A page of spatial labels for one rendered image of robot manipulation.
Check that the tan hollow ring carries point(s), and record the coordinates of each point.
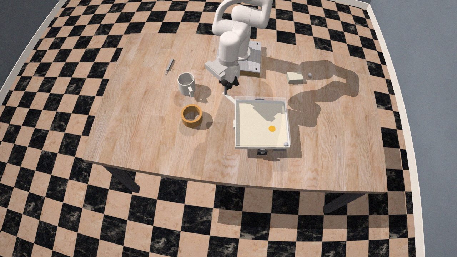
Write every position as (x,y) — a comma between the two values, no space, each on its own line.
(190,108)

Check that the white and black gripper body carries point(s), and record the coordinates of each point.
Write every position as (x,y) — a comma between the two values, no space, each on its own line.
(231,72)

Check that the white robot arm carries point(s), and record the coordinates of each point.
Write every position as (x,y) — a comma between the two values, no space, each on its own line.
(235,34)

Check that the grey mug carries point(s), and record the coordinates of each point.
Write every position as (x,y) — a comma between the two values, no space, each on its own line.
(188,84)

